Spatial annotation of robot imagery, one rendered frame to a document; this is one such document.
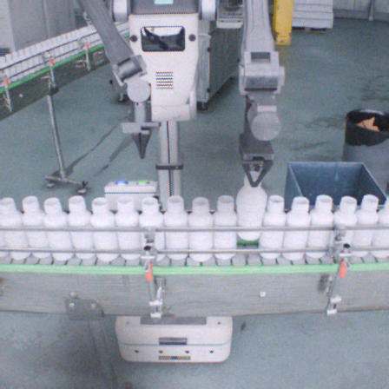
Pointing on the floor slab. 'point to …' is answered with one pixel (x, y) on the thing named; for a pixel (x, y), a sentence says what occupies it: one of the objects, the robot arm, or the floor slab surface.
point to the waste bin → (368, 143)
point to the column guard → (282, 22)
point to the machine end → (206, 62)
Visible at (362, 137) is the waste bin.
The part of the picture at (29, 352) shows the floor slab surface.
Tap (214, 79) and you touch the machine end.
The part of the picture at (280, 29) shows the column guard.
